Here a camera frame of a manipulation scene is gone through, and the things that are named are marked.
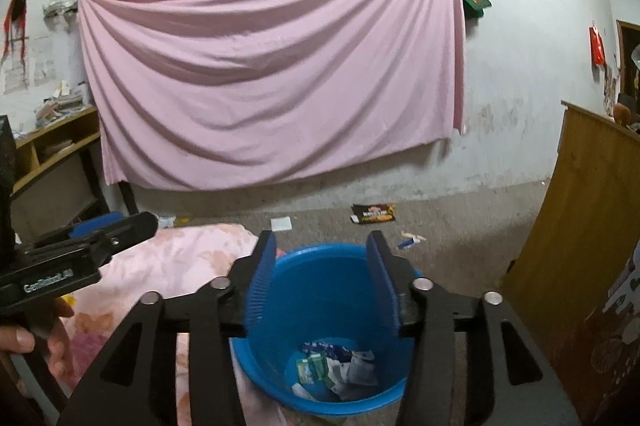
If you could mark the red hanging ornament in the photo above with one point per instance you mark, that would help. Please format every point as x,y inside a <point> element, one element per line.
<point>597,46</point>

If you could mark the green-white packet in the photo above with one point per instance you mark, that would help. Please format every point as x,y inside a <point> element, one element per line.
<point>312,368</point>

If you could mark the wooden shelf desk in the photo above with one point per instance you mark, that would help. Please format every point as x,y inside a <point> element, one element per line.
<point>50,176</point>

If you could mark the dark snack wrapper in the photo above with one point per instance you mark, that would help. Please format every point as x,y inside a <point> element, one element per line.
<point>374,212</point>

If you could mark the small yellow scrap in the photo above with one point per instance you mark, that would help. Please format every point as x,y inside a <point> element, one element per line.
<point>183,221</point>

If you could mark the pink hanging wall sheet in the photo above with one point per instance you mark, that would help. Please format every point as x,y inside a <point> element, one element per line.
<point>275,71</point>

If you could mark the person's left hand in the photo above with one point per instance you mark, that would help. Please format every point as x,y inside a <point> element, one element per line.
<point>62,341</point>

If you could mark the crumpled white packet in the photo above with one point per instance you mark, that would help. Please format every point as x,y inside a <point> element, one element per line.
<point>167,221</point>

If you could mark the green cap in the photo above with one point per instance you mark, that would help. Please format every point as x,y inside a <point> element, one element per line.
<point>476,5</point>

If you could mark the wooden cabinet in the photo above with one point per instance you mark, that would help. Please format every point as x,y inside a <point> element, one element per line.
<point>575,206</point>

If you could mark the white paper square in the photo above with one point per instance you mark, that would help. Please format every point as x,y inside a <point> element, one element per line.
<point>281,223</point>

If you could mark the red ribbons with black hat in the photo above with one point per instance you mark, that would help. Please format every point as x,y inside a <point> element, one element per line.
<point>15,18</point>

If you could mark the wooden framed mirror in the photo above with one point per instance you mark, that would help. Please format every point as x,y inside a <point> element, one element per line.
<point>622,56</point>

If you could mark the pink floral blanket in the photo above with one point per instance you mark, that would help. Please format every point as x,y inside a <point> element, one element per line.
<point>200,256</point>

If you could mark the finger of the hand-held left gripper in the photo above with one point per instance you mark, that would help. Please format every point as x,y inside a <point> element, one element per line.
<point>127,228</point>
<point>65,251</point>

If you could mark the white-green packet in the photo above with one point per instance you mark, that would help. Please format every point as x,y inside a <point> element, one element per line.
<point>302,391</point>

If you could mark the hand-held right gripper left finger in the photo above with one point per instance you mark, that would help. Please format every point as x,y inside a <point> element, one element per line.
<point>260,286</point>

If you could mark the blue plastic bucket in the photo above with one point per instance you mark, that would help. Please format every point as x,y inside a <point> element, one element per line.
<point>320,296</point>

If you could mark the orange round object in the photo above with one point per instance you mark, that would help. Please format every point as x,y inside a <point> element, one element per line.
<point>622,112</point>

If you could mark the pile of papers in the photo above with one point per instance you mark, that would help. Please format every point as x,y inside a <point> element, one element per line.
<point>57,149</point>

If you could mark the stack of books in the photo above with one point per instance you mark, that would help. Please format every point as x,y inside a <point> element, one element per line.
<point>60,103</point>

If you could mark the blue snack bag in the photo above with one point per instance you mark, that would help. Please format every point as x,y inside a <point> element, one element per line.
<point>325,348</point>

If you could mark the brown patterned cloth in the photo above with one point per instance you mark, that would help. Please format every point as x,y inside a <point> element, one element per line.
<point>600,356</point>

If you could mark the white wall paper sheet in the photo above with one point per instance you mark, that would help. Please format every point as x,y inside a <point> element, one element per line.
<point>42,58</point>
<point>15,71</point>

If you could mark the small white-blue tube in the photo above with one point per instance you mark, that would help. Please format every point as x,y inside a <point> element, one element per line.
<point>412,240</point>

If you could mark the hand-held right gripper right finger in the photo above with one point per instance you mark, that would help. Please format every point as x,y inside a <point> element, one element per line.
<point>382,286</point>

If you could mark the grey mask packs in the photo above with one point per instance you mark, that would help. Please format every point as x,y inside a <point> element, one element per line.
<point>360,371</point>

